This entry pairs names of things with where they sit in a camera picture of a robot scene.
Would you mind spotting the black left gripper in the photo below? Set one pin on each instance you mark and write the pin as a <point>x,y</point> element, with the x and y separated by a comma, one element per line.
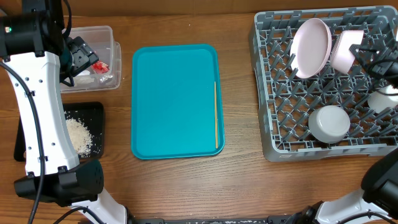
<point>84,56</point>

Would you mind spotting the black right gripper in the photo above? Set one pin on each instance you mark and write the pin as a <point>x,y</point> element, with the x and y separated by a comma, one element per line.
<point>385,63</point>

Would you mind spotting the white napkin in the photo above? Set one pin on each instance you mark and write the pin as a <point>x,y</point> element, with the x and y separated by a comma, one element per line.
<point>83,78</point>

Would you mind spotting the red snack wrapper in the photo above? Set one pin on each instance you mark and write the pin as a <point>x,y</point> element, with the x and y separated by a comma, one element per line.
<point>100,67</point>

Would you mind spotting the white round bowl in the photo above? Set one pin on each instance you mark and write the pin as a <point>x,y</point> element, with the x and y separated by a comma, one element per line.
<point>341,58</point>

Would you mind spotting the white paper cup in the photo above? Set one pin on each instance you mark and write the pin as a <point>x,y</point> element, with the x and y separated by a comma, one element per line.
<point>387,98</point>

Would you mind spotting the white round plate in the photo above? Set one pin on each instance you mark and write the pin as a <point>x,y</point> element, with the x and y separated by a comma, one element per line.
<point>311,47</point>

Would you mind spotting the grey green bowl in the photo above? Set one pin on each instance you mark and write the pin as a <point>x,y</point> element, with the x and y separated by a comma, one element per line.
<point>329,124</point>

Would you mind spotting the white rice pile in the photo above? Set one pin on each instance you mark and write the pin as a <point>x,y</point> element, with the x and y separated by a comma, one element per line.
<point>80,137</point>

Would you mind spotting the wooden chopstick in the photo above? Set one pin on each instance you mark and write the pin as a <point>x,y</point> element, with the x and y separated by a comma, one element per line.
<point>216,116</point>

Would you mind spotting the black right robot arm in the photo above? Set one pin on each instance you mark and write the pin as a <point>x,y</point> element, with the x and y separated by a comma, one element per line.
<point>377,197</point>

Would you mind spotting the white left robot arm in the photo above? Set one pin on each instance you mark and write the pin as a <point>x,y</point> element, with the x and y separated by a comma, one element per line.
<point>38,54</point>

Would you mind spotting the clear plastic bin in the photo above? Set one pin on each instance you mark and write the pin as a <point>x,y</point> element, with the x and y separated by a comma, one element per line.
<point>105,74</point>

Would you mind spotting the black plastic tray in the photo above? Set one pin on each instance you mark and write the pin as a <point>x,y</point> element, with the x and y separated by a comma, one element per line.
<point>92,115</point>

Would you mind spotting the grey dish rack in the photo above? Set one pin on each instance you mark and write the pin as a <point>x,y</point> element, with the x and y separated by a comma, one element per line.
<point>286,101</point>

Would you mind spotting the teal plastic tray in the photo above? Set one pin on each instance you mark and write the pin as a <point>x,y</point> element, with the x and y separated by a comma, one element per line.
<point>172,102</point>

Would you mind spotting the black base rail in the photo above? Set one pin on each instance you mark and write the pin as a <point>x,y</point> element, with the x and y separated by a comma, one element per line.
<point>273,219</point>

